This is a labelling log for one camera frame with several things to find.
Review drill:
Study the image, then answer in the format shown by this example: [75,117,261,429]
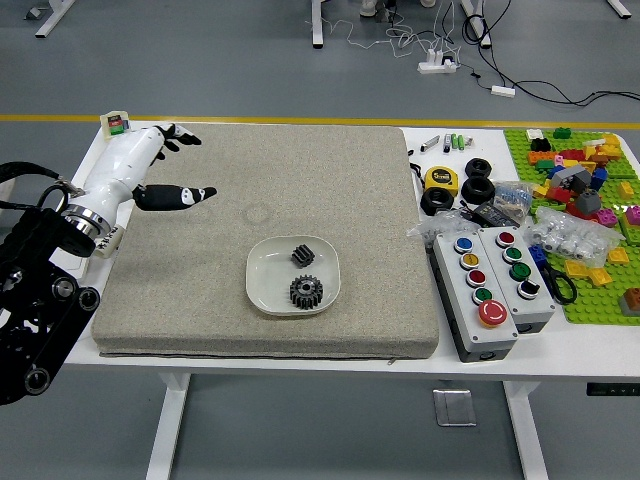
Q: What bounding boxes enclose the grey four-button control box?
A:
[477,225,557,335]

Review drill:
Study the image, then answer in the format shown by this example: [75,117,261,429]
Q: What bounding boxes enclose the black floor cable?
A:
[462,12,640,107]

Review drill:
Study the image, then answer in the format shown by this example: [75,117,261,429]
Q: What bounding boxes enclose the dark grey toy brick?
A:
[574,190,603,216]

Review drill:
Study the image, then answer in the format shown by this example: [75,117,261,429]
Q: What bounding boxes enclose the white square dish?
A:
[244,235,341,317]

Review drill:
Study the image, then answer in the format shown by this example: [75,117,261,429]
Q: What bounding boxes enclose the white floor cable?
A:
[304,0,474,64]

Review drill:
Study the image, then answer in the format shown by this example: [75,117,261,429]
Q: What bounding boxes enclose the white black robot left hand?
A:
[79,123,218,224]

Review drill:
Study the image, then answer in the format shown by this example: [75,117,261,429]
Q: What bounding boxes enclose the grey slope toy brick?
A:
[552,164,591,189]

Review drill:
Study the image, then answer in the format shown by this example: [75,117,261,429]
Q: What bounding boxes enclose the grey five-button control box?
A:
[430,230,519,363]

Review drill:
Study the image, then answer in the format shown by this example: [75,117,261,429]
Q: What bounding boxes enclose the black table control panel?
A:
[585,382,640,397]

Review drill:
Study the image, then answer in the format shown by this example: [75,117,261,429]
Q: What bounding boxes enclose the bag of small hardware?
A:
[405,209,484,249]

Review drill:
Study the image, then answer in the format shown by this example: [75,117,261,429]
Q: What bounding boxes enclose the white power strip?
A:
[417,49,459,75]

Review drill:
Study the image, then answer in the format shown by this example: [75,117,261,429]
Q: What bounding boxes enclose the small black gear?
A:
[290,244,315,269]

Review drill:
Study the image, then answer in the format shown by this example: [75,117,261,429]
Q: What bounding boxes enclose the cream switch box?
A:
[99,110,132,144]

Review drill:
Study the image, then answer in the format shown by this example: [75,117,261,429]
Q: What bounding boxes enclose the black power adapter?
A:
[469,200,524,227]

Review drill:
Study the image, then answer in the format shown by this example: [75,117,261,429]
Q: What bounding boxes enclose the white tube with writing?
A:
[92,225,125,259]

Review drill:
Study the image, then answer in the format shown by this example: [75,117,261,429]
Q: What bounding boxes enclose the bag of blue components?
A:
[492,179,534,214]

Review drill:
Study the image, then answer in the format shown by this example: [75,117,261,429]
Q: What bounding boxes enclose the bag of white parts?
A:
[522,207,621,261]

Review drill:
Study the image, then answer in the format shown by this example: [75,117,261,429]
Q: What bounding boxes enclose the big black gear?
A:
[288,274,325,312]

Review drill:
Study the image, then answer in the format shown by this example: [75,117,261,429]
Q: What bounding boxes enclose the black scissors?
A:
[539,258,578,305]

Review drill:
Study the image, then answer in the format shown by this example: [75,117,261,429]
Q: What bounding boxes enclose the silver floor socket plate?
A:
[432,388,477,427]

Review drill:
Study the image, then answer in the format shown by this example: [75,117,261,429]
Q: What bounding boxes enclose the grey-brown cushion mat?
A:
[91,122,440,360]

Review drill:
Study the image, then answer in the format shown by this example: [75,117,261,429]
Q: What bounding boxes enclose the large black nut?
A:
[460,175,496,203]
[420,186,455,216]
[464,157,494,179]

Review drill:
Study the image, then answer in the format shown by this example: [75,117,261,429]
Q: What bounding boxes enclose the brown orange toy brick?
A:
[617,287,640,316]

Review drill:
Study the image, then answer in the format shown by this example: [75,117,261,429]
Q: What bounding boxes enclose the green brick baseplate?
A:
[502,127,640,326]

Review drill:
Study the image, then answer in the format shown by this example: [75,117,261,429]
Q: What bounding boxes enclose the yellow tape measure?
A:
[423,165,460,197]

